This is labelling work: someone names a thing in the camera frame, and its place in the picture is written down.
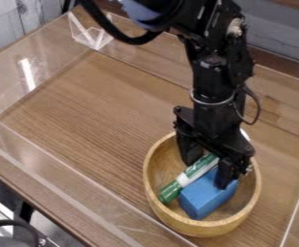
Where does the black cable lower left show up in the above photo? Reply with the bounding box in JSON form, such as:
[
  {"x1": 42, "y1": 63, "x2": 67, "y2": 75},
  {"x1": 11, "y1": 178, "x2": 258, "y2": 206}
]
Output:
[{"x1": 0, "y1": 218, "x2": 42, "y2": 247}]

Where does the green white marker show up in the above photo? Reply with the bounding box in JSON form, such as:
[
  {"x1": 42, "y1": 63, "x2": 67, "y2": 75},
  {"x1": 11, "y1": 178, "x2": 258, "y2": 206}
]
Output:
[{"x1": 159, "y1": 153, "x2": 219, "y2": 205}]

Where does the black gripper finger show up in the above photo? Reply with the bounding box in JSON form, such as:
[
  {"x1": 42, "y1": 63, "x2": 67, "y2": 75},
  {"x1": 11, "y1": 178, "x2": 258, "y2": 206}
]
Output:
[
  {"x1": 215, "y1": 157, "x2": 240, "y2": 190},
  {"x1": 176, "y1": 130, "x2": 204, "y2": 166}
]

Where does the blue rectangular block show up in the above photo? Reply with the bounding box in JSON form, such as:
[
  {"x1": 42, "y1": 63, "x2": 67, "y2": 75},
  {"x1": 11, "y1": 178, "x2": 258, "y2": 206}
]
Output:
[{"x1": 178, "y1": 169, "x2": 239, "y2": 221}]

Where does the brown wooden bowl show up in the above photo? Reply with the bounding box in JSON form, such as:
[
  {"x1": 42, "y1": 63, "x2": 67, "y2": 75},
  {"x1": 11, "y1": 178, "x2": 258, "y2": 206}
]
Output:
[{"x1": 143, "y1": 133, "x2": 262, "y2": 237}]

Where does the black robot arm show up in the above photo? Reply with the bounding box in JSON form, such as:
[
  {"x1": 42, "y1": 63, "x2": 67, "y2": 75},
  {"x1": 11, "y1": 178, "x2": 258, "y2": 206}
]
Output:
[{"x1": 79, "y1": 0, "x2": 257, "y2": 189}]

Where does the clear acrylic tray wall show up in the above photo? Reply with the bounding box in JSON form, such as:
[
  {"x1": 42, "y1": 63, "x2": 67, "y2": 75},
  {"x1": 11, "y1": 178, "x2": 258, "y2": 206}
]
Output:
[{"x1": 0, "y1": 123, "x2": 196, "y2": 247}]

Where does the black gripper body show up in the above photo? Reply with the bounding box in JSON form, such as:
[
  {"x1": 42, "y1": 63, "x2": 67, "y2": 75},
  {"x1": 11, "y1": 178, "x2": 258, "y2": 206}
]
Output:
[{"x1": 174, "y1": 91, "x2": 255, "y2": 175}]

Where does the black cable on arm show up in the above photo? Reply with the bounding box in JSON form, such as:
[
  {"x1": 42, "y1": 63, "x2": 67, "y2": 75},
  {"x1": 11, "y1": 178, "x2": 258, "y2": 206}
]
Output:
[{"x1": 234, "y1": 85, "x2": 262, "y2": 126}]

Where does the clear acrylic corner bracket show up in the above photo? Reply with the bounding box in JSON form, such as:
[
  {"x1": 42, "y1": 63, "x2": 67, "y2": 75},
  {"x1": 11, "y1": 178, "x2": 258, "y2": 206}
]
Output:
[{"x1": 67, "y1": 13, "x2": 114, "y2": 51}]

